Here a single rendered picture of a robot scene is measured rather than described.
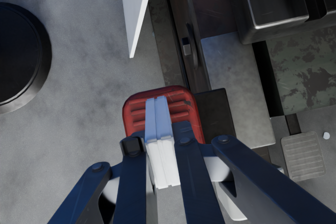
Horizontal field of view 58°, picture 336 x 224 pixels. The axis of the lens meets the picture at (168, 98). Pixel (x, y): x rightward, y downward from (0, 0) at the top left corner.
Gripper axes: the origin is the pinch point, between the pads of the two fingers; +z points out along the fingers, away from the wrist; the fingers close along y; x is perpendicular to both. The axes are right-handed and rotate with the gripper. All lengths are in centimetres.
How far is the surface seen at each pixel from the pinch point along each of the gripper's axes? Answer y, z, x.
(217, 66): 7.3, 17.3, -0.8
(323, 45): 19.9, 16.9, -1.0
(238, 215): 5.9, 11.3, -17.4
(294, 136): 32, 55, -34
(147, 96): -0.7, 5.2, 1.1
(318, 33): 19.7, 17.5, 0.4
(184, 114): 1.9, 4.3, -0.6
